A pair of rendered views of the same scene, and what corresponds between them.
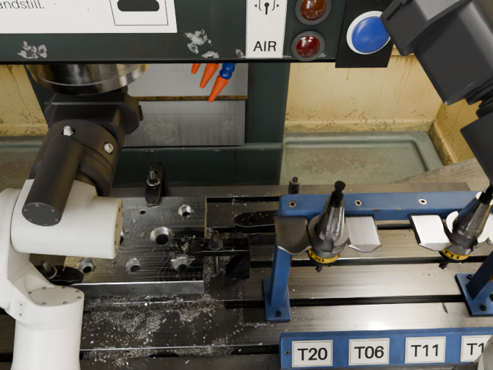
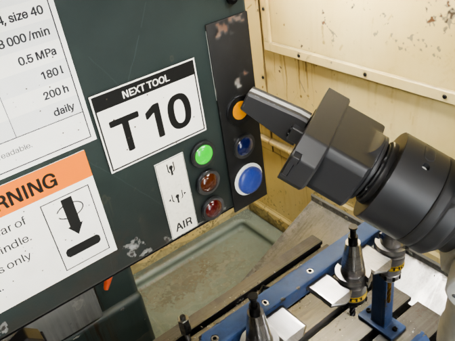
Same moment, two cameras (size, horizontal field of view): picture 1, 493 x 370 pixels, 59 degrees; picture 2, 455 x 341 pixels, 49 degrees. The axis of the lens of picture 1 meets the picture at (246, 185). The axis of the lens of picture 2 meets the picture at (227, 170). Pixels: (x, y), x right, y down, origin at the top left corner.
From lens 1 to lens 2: 0.18 m
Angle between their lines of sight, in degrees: 27
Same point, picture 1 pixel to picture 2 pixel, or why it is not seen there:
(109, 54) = (65, 297)
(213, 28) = (143, 231)
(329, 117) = not seen: hidden behind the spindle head
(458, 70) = (341, 185)
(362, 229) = (283, 323)
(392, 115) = not seen: hidden behind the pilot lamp
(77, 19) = (34, 283)
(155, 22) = (99, 251)
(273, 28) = (186, 209)
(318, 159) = (172, 287)
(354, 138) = (192, 248)
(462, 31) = (333, 164)
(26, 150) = not seen: outside the picture
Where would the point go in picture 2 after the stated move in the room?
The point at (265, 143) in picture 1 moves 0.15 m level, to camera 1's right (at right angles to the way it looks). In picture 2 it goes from (122, 300) to (170, 275)
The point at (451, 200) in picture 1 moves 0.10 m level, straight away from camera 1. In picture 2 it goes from (328, 257) to (321, 223)
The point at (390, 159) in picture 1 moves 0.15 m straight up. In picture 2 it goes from (234, 249) to (229, 219)
